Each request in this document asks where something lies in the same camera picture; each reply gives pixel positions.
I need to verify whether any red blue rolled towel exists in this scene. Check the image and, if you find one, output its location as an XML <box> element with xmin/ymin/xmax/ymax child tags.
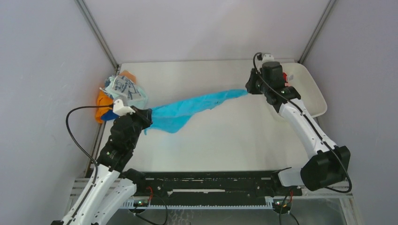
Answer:
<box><xmin>283</xmin><ymin>72</ymin><xmax>288</xmax><ymax>83</ymax></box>

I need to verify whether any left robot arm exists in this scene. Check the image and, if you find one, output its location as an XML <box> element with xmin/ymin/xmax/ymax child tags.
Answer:
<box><xmin>52</xmin><ymin>106</ymin><xmax>153</xmax><ymax>225</ymax></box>

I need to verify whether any bright blue towel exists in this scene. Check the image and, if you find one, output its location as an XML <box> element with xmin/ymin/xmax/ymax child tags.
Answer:
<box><xmin>144</xmin><ymin>89</ymin><xmax>248</xmax><ymax>135</ymax></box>

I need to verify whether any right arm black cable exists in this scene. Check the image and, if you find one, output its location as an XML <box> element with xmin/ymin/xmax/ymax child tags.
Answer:
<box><xmin>252</xmin><ymin>52</ymin><xmax>353</xmax><ymax>194</ymax></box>

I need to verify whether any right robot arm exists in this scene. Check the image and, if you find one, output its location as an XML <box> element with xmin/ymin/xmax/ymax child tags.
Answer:
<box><xmin>245</xmin><ymin>61</ymin><xmax>352</xmax><ymax>195</ymax></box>

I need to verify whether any white plastic tray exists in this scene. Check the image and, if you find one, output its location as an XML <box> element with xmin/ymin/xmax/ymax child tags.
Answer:
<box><xmin>281</xmin><ymin>62</ymin><xmax>328</xmax><ymax>118</ymax></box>

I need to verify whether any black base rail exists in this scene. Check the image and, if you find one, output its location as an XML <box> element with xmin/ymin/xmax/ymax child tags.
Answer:
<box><xmin>118</xmin><ymin>169</ymin><xmax>303</xmax><ymax>207</ymax></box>

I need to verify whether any mint green towel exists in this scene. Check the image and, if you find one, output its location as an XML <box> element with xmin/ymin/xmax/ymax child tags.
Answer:
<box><xmin>101</xmin><ymin>78</ymin><xmax>148</xmax><ymax>109</ymax></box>

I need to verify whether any dark blue towel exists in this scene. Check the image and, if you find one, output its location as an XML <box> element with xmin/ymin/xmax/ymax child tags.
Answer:
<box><xmin>100</xmin><ymin>110</ymin><xmax>119</xmax><ymax>121</ymax></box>

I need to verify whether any orange towel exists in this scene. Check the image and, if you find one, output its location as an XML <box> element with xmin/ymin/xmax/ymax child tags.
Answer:
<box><xmin>94</xmin><ymin>70</ymin><xmax>138</xmax><ymax>124</ymax></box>

